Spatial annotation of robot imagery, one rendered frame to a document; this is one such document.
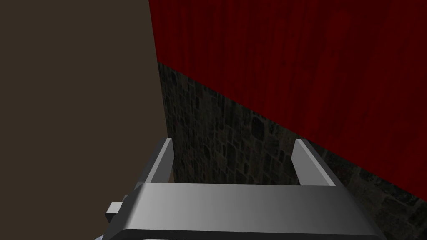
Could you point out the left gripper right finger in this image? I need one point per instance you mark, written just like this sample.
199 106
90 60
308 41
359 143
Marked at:
308 166

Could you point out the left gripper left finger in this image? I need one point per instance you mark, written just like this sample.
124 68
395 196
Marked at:
160 166

